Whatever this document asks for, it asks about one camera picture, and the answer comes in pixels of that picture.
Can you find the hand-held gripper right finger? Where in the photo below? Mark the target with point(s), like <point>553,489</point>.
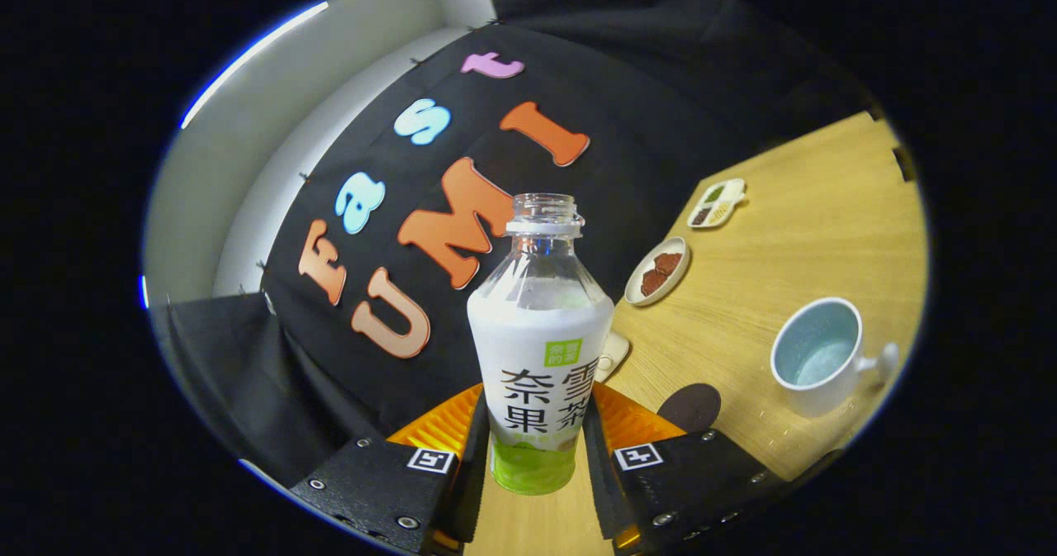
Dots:
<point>685,482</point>

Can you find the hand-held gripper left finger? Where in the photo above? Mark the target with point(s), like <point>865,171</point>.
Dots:
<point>388,482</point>

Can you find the dark brown round coaster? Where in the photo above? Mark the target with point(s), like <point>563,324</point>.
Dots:
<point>689,407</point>

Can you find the white cup blue inside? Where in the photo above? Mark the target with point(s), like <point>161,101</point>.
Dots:
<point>813,391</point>

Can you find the clear juice bottle green label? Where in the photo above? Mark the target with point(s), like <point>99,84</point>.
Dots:
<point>537,333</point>

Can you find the cream toaster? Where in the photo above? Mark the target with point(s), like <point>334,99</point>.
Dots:
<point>613,354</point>

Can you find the small white plate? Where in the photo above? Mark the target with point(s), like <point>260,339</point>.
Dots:
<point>640,290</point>

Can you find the brown food pieces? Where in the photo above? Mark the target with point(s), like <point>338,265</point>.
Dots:
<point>661,273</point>

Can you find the wooden table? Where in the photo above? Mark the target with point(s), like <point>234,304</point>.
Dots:
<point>784,242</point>

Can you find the white divided dish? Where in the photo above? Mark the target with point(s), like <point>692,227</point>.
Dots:
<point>717,203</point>

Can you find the black backdrop cloth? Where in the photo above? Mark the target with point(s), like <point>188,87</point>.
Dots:
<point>644,102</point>

